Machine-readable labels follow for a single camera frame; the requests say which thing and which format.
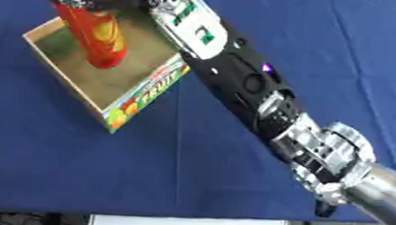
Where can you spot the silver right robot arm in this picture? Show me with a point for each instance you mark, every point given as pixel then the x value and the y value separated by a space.
pixel 254 85

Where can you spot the tan cardboard box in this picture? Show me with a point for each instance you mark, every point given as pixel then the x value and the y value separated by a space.
pixel 115 77

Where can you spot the red bottle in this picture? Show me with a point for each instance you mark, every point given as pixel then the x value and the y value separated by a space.
pixel 100 39

